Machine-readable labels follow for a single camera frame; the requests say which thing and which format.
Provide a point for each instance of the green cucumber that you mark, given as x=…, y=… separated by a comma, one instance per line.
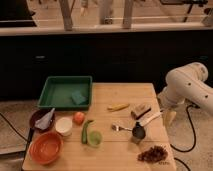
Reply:
x=84, y=131

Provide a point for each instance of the grey crumpled cloth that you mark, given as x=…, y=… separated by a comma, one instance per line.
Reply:
x=44, y=122

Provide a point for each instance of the dark brown bowl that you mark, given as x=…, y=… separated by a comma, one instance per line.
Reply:
x=38, y=115

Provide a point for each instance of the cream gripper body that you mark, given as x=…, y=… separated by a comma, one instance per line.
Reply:
x=168, y=117

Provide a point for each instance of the dark metal cup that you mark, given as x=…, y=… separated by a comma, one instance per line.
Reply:
x=138, y=133

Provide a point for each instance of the metal fork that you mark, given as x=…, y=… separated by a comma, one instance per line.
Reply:
x=119, y=128

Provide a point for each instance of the teal sponge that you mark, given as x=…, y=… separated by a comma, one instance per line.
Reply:
x=78, y=98

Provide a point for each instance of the orange bowl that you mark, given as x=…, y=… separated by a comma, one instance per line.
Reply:
x=46, y=148

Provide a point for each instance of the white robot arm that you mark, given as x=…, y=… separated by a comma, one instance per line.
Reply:
x=185, y=83

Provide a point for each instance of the wooden cutting board table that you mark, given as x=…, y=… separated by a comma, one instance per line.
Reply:
x=116, y=152

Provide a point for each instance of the bunch of dark grapes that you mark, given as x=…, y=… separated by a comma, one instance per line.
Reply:
x=153, y=155

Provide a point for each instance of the white cup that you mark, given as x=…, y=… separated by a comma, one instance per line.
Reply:
x=64, y=126

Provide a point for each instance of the green plastic tray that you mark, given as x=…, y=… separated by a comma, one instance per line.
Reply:
x=57, y=90

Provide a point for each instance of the yellow banana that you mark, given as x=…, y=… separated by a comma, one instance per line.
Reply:
x=117, y=107

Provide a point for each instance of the orange tomato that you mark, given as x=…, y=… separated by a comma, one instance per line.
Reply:
x=78, y=118

